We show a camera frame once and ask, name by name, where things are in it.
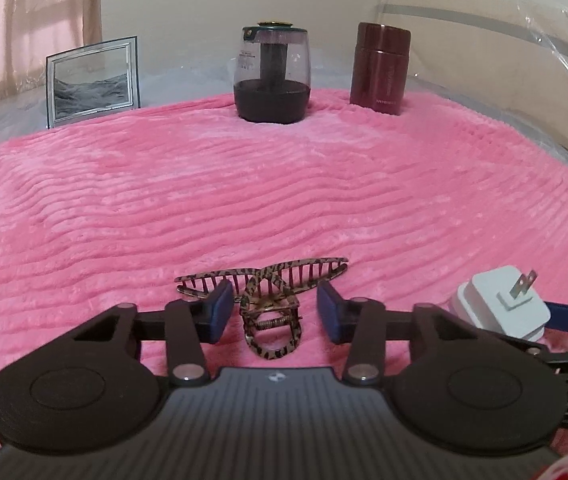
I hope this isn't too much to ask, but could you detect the leopard print hair claw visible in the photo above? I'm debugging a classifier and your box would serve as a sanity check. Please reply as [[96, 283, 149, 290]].
[[174, 257, 349, 360]]

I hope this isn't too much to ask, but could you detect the white US plug charger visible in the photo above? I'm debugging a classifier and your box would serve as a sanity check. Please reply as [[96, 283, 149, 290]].
[[450, 266, 551, 341]]

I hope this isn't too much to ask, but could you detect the pink ribbed blanket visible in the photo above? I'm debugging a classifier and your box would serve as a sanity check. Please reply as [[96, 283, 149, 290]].
[[0, 90, 568, 370]]

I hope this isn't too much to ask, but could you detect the maroon cylindrical flask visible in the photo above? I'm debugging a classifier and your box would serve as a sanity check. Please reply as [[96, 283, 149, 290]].
[[350, 22, 411, 115]]

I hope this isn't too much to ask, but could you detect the glass teapot dark base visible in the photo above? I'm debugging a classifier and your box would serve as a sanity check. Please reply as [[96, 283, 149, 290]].
[[233, 22, 311, 125]]

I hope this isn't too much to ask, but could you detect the silver framed picture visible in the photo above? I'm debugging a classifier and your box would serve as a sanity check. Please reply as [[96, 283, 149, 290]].
[[45, 36, 141, 129]]

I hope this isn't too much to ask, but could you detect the clear plastic sheet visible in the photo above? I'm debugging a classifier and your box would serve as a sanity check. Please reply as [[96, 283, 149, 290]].
[[135, 0, 568, 151]]

